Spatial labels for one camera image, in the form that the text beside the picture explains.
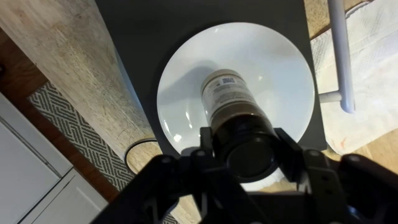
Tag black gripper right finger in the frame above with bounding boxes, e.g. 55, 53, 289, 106
271, 127, 398, 224

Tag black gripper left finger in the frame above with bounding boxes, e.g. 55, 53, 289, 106
90, 126, 258, 224

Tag black lid spice container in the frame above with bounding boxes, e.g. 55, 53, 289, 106
200, 68, 281, 185

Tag white plate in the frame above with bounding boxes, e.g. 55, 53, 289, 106
155, 22, 315, 192

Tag white stained cloth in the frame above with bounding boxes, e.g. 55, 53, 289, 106
309, 0, 398, 155

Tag grey patterned rug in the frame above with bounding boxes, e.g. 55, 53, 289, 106
27, 80, 179, 224

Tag white base cabinets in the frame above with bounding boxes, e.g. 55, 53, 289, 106
0, 92, 109, 224

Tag black oven power cord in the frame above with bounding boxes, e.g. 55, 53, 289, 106
123, 139, 160, 176

